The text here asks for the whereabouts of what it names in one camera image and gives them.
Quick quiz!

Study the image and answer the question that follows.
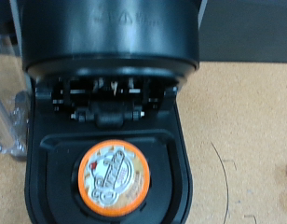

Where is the orange-rimmed coffee pod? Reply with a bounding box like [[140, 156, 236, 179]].
[[77, 139, 151, 217]]

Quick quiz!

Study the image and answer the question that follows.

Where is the black Keurig coffee machine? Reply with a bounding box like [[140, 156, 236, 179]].
[[9, 0, 209, 224]]

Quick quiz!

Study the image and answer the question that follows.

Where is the dark grey partition panel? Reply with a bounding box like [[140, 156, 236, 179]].
[[198, 0, 287, 63]]

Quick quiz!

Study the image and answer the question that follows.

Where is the clear water reservoir black lid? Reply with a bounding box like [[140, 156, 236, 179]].
[[0, 31, 30, 159]]

